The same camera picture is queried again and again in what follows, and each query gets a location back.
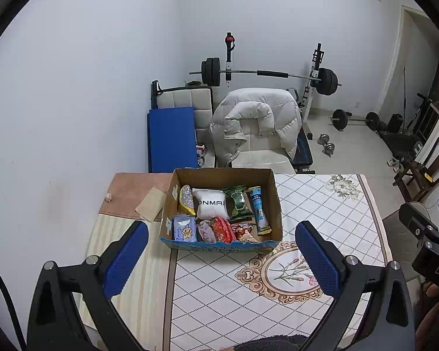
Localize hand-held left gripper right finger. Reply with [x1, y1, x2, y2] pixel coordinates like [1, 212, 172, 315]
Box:
[294, 220, 416, 351]

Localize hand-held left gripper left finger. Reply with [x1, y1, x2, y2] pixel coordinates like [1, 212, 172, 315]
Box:
[27, 221, 149, 351]

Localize blue tissue pack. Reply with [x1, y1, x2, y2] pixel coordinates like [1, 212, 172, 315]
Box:
[172, 214, 198, 243]

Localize long light blue packet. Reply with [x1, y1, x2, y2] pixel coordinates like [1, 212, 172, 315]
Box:
[248, 186, 272, 235]

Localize orange snack packet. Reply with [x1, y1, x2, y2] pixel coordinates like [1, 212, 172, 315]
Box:
[231, 222, 259, 244]

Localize purple grey cloth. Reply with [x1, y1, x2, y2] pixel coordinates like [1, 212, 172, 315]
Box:
[197, 220, 219, 244]

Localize yellow banana-shaped packet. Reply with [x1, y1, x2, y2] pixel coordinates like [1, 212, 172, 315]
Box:
[178, 184, 197, 216]

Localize cardboard box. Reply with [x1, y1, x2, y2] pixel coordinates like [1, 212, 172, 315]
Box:
[160, 168, 283, 253]

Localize green wet wipes packet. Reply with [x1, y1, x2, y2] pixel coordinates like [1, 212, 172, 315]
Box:
[223, 184, 255, 224]

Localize red snack packet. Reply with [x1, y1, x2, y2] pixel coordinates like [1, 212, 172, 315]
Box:
[210, 216, 237, 244]

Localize white soft pack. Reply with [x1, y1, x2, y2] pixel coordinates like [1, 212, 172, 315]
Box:
[192, 188, 230, 221]

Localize person's right hand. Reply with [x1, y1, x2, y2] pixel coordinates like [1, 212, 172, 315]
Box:
[415, 283, 439, 339]

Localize grey office chair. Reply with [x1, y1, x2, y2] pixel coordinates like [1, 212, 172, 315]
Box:
[382, 201, 431, 264]

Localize beige striped table mat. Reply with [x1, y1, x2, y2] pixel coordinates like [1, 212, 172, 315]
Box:
[77, 214, 175, 351]

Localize dark wooden chair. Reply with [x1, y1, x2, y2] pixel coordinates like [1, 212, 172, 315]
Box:
[393, 135, 439, 200]

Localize brown paper sheet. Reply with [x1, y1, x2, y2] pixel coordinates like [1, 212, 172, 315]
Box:
[135, 186, 168, 222]

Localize person's dark fleece clothing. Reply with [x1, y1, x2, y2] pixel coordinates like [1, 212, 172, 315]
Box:
[233, 334, 308, 351]

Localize black speaker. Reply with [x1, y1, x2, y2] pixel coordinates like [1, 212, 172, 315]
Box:
[387, 113, 404, 134]

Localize floral diamond-pattern tablecloth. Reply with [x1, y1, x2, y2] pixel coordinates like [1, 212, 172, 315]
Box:
[168, 173, 393, 351]

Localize dark weight bench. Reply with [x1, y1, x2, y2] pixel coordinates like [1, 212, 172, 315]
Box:
[287, 88, 317, 175]

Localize white padded chair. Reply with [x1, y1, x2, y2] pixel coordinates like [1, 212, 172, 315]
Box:
[157, 87, 215, 155]
[230, 133, 296, 175]

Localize blue folded mat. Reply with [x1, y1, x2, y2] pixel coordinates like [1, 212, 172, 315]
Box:
[147, 106, 200, 173]

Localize short black barbell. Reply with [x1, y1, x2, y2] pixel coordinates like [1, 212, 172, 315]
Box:
[329, 109, 381, 133]

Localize white puffer jacket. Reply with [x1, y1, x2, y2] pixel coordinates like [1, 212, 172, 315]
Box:
[209, 87, 303, 169]

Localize black metal stand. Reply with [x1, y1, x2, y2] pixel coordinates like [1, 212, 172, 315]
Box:
[150, 80, 164, 111]

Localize white barbell rack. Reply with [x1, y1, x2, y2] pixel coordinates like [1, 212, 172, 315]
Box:
[224, 32, 325, 137]

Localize black barbell on rack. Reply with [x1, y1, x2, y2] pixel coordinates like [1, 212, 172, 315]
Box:
[189, 57, 342, 98]

